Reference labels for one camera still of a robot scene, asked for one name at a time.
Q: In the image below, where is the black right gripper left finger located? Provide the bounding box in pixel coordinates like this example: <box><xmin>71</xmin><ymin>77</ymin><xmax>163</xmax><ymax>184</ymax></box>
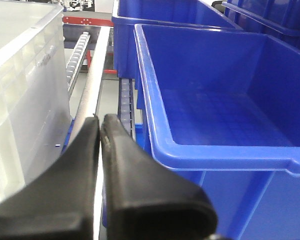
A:
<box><xmin>0</xmin><ymin>117</ymin><xmax>100</xmax><ymax>240</ymax></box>

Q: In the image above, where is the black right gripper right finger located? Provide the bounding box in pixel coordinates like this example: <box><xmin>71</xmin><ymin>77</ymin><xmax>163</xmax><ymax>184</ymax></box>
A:
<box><xmin>101</xmin><ymin>114</ymin><xmax>218</xmax><ymax>240</ymax></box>

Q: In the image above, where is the white plastic tote bin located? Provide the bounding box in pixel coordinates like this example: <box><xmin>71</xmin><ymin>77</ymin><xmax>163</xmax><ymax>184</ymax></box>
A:
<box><xmin>0</xmin><ymin>0</ymin><xmax>72</xmax><ymax>202</ymax></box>

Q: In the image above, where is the blue plastic bin front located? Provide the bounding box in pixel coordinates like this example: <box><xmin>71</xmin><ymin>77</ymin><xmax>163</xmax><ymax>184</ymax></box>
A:
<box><xmin>134</xmin><ymin>24</ymin><xmax>300</xmax><ymax>240</ymax></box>

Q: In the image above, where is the blue plastic bin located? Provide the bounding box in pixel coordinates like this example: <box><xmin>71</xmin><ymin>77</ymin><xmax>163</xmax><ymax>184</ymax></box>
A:
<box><xmin>134</xmin><ymin>24</ymin><xmax>300</xmax><ymax>240</ymax></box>
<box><xmin>111</xmin><ymin>0</ymin><xmax>242</xmax><ymax>79</ymax></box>
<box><xmin>222</xmin><ymin>0</ymin><xmax>300</xmax><ymax>49</ymax></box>

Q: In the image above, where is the blue plastic bin behind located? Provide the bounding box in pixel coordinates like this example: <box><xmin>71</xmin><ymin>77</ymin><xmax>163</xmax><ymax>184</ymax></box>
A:
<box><xmin>111</xmin><ymin>0</ymin><xmax>242</xmax><ymax>79</ymax></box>

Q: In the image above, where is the blue plastic bin far right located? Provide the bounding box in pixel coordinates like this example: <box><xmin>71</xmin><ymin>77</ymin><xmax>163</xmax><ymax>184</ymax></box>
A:
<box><xmin>222</xmin><ymin>0</ymin><xmax>300</xmax><ymax>49</ymax></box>

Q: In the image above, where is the grey metal divider rail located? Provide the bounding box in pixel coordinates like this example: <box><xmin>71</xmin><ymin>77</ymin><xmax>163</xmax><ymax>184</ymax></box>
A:
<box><xmin>72</xmin><ymin>26</ymin><xmax>113</xmax><ymax>141</ymax></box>

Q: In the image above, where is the white roller track rail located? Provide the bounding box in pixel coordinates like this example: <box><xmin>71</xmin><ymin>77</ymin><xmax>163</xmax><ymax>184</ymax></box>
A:
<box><xmin>66</xmin><ymin>31</ymin><xmax>91</xmax><ymax>98</ymax></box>

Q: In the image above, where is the red shelf frame beam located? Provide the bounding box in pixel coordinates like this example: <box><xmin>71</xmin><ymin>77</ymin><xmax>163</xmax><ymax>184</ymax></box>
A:
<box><xmin>62</xmin><ymin>16</ymin><xmax>114</xmax><ymax>27</ymax></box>

